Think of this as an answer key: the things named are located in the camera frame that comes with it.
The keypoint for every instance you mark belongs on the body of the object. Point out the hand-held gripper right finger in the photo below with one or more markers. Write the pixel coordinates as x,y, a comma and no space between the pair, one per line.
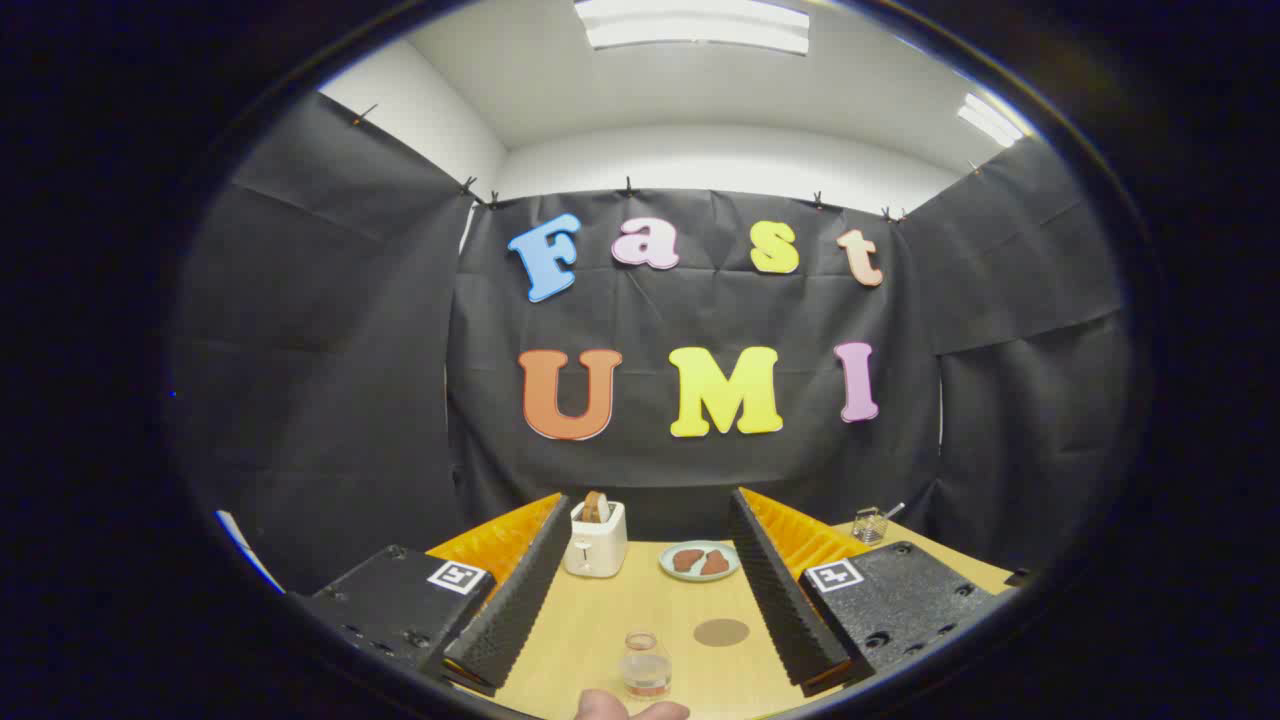
785,600

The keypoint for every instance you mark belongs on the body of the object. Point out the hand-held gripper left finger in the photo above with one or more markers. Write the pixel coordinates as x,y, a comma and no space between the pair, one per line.
520,600

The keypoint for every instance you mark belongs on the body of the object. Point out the brown round coaster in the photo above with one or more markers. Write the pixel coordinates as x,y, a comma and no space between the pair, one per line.
721,632

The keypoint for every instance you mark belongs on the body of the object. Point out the clear plastic juice bottle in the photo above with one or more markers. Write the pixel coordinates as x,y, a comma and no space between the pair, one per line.
645,672

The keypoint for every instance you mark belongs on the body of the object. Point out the brown meat piece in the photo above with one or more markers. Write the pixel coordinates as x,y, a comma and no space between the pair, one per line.
687,560
716,564

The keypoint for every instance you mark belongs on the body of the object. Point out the wooden table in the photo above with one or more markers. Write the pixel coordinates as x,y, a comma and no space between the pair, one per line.
600,620

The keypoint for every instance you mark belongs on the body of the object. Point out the pale green plate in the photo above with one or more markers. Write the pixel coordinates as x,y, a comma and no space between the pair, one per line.
700,576

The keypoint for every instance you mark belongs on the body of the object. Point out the white toaster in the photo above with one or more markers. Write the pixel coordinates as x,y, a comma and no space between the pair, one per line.
600,548

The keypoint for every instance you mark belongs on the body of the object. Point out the brown bread slice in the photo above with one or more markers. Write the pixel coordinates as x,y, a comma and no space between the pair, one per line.
596,506

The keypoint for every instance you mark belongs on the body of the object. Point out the metal spoon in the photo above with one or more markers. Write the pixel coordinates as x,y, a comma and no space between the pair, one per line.
893,511

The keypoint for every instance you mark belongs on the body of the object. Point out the small ceiling light panel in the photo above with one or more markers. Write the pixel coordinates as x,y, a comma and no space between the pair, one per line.
990,120

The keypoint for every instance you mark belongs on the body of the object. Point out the large ceiling light panel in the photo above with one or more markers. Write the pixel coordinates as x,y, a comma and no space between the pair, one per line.
695,25

